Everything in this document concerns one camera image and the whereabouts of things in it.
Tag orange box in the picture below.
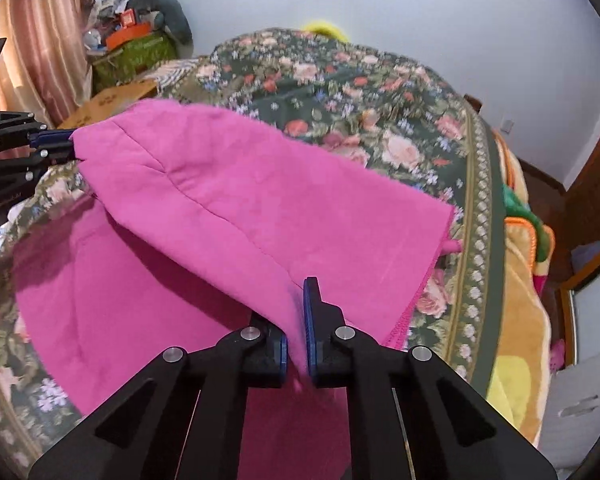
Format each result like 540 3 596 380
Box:
105 10 153 51

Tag white cardboard box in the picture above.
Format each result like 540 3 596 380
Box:
540 355 600 473

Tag pink pants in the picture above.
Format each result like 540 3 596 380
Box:
12 98 455 480

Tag floral bedspread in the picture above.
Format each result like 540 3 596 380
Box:
0 28 506 480

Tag grey plush toy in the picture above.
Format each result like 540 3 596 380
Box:
125 0 193 45

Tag yellow pillow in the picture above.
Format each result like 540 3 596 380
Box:
300 20 351 42

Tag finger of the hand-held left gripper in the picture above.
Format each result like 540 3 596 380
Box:
0 146 78 186
0 110 75 153

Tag brown wooden door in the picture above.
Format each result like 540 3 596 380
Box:
562 67 600 261

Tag yellow orange plush blanket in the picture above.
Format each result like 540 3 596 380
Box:
487 132 556 448

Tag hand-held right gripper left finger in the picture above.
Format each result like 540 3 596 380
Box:
27 311 288 480

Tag pink curtain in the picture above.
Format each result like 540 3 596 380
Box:
0 0 103 128

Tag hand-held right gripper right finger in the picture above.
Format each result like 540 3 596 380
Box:
302 276 557 480

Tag brown cardboard box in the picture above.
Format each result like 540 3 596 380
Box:
57 80 160 131

